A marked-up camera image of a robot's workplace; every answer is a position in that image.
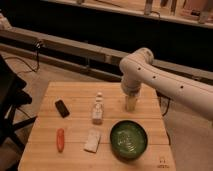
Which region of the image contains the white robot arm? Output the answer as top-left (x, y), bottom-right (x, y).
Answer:
top-left (119, 48), bottom-right (213, 121)

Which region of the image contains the white sponge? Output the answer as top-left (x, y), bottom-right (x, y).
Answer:
top-left (84, 129), bottom-right (101, 153)

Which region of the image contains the black eraser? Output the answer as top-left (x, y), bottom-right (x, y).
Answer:
top-left (55, 100), bottom-right (69, 118)

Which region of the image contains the small clear bottle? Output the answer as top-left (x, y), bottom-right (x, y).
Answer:
top-left (92, 92), bottom-right (104, 124)

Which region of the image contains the green bowl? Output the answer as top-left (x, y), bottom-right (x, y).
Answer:
top-left (110, 120), bottom-right (148, 160)

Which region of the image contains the orange carrot toy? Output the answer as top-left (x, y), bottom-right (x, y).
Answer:
top-left (56, 128), bottom-right (65, 152)

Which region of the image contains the black office chair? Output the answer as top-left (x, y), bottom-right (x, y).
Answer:
top-left (0, 54), bottom-right (37, 171)

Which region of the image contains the black cable on floor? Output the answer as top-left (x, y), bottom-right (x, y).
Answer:
top-left (3, 39), bottom-right (45, 75)

